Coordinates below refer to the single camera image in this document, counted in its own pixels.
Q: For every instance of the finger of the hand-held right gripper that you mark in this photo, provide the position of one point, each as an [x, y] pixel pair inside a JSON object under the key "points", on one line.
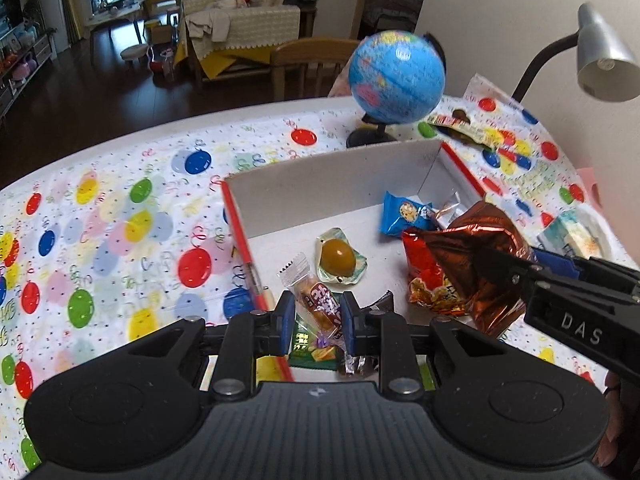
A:
{"points": [[552, 262], [505, 272]]}

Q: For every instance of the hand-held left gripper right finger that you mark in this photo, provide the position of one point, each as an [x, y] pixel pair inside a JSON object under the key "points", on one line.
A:
{"points": [[350, 320]]}

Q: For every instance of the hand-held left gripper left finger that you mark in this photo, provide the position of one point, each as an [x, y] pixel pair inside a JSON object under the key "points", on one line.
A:
{"points": [[286, 317]]}

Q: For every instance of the green cracker packet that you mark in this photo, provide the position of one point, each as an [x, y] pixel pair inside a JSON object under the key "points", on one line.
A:
{"points": [[305, 347]]}

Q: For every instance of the sausage stick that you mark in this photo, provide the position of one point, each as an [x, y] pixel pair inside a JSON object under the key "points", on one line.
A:
{"points": [[320, 300]]}

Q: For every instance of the brown foil snack packet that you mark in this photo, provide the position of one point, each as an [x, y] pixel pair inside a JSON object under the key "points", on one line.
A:
{"points": [[480, 240]]}

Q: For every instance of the clear braised egg packet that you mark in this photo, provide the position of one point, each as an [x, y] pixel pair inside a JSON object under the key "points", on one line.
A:
{"points": [[338, 256]]}

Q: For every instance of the red snack bag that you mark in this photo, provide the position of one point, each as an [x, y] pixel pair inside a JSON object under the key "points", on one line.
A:
{"points": [[430, 280]]}

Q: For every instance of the silver snack packet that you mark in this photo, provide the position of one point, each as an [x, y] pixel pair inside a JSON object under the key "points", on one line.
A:
{"points": [[447, 210]]}

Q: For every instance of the blue snack packet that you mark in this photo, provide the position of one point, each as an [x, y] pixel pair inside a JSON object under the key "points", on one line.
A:
{"points": [[400, 212]]}

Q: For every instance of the red cardboard box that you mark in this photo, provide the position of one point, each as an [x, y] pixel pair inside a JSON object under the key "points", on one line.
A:
{"points": [[300, 195]]}

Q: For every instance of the person's right forearm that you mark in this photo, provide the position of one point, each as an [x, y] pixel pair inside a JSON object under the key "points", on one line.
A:
{"points": [[612, 420]]}

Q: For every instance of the tissue pack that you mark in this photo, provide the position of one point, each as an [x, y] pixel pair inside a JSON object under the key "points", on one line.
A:
{"points": [[575, 235]]}

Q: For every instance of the yellow red snack packet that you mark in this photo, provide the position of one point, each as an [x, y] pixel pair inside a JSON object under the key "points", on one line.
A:
{"points": [[465, 130]]}

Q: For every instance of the balloon printed tablecloth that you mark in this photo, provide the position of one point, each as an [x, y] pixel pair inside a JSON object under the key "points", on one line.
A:
{"points": [[125, 260]]}

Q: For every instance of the grey desk lamp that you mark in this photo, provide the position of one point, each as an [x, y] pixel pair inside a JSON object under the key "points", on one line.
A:
{"points": [[600, 55]]}

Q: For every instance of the blue globe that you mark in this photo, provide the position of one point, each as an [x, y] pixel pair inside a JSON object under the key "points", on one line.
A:
{"points": [[395, 77]]}

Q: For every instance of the pink cloth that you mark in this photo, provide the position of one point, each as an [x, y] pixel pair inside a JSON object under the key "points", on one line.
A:
{"points": [[342, 82]]}

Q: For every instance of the wooden chair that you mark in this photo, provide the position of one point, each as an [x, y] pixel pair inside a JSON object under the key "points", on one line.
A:
{"points": [[300, 52]]}

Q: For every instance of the cluttered sofa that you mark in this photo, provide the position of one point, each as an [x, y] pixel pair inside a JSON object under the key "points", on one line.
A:
{"points": [[250, 25]]}

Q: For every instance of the small round stool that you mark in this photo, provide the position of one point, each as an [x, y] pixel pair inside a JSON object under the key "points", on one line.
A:
{"points": [[135, 51]]}

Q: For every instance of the round coffee table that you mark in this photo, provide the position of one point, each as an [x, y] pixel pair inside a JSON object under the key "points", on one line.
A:
{"points": [[115, 12]]}

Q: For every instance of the dark television cabinet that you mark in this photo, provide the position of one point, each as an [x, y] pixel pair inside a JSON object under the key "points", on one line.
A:
{"points": [[25, 70]]}

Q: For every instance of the television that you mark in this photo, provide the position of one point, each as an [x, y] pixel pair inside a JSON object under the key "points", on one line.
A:
{"points": [[7, 5]]}

